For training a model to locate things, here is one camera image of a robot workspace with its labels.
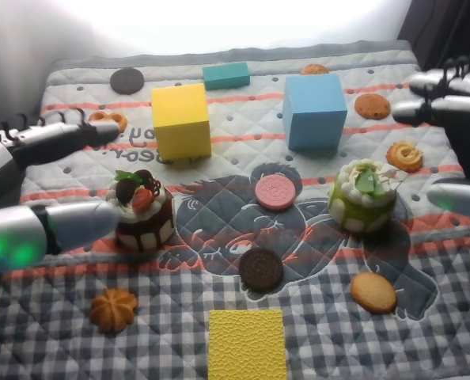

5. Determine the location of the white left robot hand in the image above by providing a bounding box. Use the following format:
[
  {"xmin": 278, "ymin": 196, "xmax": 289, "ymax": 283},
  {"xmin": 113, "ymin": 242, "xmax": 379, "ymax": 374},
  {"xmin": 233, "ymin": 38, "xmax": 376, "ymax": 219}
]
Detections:
[{"xmin": 0, "ymin": 108, "xmax": 122, "ymax": 278}]

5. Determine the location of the green toy cake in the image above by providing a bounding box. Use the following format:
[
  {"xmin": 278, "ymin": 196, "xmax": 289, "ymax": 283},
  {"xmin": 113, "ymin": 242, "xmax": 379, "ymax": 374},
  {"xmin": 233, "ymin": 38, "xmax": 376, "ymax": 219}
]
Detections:
[{"xmin": 328, "ymin": 158, "xmax": 410, "ymax": 235}]

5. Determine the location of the chocolate toy cake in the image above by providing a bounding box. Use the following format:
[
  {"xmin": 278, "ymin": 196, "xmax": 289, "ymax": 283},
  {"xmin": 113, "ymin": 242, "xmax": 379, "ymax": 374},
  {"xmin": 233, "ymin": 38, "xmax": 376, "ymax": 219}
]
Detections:
[{"xmin": 106, "ymin": 169, "xmax": 176, "ymax": 253}]

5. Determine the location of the blue cube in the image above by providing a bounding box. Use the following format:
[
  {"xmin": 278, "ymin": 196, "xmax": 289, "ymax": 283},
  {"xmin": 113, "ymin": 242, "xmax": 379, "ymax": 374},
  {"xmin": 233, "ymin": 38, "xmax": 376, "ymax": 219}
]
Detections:
[{"xmin": 282, "ymin": 73, "xmax": 348, "ymax": 151}]

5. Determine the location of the yellow cube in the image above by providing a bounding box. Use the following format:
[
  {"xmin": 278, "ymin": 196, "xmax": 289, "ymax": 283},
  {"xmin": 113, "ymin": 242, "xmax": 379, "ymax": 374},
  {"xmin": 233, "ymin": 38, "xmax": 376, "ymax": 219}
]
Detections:
[{"xmin": 150, "ymin": 82, "xmax": 213, "ymax": 162}]

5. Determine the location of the dark curtain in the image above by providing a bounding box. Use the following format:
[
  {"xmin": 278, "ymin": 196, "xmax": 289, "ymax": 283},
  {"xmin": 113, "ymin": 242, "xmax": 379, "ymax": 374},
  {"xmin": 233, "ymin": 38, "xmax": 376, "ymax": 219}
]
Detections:
[{"xmin": 396, "ymin": 0, "xmax": 470, "ymax": 74}]

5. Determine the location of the chocolate chip cookie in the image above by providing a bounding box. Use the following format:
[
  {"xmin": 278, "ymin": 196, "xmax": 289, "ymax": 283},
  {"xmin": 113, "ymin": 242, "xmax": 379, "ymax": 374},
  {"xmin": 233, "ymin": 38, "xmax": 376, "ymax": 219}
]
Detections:
[{"xmin": 354, "ymin": 93, "xmax": 391, "ymax": 120}]

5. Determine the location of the swirl butter cookie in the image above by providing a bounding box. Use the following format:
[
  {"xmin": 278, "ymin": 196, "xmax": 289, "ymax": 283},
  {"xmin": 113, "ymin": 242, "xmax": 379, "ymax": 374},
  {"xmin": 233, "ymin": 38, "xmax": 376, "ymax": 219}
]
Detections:
[{"xmin": 90, "ymin": 287, "xmax": 139, "ymax": 333}]

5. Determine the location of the orange pretzel cookie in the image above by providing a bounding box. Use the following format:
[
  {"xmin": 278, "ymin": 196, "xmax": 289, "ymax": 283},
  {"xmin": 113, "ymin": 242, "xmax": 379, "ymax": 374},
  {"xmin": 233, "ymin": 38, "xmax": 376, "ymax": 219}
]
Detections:
[{"xmin": 88, "ymin": 110, "xmax": 128, "ymax": 134}]

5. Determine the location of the golden ruffled cookie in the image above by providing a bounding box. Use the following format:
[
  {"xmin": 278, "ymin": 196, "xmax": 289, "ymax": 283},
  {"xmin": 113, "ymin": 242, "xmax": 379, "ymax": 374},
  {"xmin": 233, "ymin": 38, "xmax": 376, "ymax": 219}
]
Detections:
[{"xmin": 300, "ymin": 63, "xmax": 330, "ymax": 76}]

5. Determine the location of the plain dark round cookie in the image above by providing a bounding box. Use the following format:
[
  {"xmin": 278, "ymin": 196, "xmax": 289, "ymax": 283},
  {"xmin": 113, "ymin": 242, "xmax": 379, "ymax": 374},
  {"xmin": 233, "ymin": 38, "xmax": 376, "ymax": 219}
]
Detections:
[{"xmin": 109, "ymin": 67, "xmax": 145, "ymax": 95}]

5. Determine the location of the plain round biscuit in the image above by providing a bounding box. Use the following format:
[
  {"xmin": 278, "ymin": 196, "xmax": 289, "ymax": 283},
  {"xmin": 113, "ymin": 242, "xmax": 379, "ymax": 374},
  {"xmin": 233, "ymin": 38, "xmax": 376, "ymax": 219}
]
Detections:
[{"xmin": 351, "ymin": 272, "xmax": 398, "ymax": 315}]

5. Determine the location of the pink sandwich cookie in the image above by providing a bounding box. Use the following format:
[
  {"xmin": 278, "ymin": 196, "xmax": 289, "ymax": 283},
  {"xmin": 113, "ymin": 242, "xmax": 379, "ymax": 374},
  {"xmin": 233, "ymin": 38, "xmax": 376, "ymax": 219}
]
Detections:
[{"xmin": 254, "ymin": 174, "xmax": 298, "ymax": 211}]

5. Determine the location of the teal rectangular block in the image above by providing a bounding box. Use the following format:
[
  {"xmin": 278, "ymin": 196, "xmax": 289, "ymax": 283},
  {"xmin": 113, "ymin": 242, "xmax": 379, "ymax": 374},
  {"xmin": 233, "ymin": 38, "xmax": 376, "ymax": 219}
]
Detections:
[{"xmin": 202, "ymin": 62, "xmax": 251, "ymax": 91}]

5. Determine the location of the dark chocolate sandwich cookie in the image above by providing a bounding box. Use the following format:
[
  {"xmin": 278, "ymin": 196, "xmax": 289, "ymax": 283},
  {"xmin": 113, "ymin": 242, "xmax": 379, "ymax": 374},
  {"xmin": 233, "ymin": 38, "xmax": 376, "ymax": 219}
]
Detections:
[{"xmin": 238, "ymin": 247, "xmax": 284, "ymax": 293}]

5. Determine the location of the yellow textured flat block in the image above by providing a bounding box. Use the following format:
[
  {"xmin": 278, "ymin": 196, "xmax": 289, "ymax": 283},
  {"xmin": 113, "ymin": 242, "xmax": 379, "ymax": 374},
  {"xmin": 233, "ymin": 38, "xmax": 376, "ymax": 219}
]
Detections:
[{"xmin": 207, "ymin": 309, "xmax": 288, "ymax": 380}]

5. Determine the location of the grey bear print quilt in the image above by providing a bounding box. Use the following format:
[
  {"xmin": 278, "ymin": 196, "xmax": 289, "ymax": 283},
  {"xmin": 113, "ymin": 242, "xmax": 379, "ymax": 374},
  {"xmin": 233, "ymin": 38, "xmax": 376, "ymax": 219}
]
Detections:
[{"xmin": 0, "ymin": 39, "xmax": 470, "ymax": 380}]

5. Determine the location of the ring butter cookie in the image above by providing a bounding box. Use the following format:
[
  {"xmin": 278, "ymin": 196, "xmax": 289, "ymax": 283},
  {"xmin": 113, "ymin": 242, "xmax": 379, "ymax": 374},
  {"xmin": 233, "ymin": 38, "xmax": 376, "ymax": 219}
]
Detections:
[{"xmin": 385, "ymin": 140, "xmax": 424, "ymax": 173}]

